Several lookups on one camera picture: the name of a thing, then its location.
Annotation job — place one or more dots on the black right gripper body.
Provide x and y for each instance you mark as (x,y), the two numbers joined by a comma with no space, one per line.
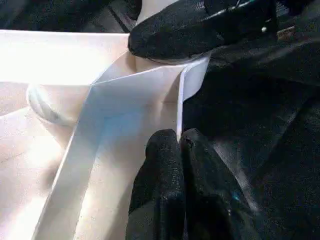
(245,15)

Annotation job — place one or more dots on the white plastic table top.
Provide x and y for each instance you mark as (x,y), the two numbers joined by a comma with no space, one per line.
(37,62)

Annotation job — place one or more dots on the black mat cover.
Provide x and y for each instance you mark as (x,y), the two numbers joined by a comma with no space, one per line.
(275,112)

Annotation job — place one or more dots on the white plastic table leg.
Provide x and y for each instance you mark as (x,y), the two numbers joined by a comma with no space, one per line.
(147,10)

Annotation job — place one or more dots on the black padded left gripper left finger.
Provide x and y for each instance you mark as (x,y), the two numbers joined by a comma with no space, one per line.
(160,185)

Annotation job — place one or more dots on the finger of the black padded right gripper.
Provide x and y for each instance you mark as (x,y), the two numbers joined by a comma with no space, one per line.
(175,35)

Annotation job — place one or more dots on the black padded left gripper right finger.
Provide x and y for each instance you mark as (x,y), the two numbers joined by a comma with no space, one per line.
(212,200)

